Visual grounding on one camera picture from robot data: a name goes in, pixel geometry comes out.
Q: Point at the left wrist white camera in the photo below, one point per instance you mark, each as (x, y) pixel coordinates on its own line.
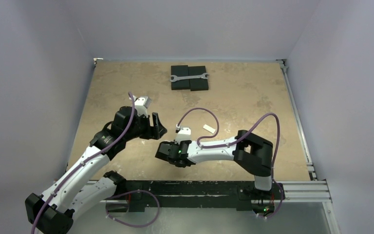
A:
(142, 105)

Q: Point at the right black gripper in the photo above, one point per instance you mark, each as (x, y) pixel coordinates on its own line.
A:
(164, 150)

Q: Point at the silver open-end wrench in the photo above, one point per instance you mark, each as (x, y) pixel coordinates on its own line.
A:
(174, 78)

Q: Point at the right black foam block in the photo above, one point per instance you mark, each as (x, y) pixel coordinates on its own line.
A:
(198, 84)

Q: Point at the right aluminium frame rail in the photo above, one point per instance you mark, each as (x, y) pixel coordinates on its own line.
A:
(327, 205)

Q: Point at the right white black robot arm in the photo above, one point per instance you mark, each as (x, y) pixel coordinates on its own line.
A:
(250, 151)

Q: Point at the white remote battery cover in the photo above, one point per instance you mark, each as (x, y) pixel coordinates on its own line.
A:
(209, 129)

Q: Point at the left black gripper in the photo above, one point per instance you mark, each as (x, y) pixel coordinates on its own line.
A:
(153, 132)

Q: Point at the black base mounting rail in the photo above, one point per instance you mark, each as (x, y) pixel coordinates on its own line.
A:
(238, 195)

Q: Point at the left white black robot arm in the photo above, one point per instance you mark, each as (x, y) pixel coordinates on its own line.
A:
(56, 209)

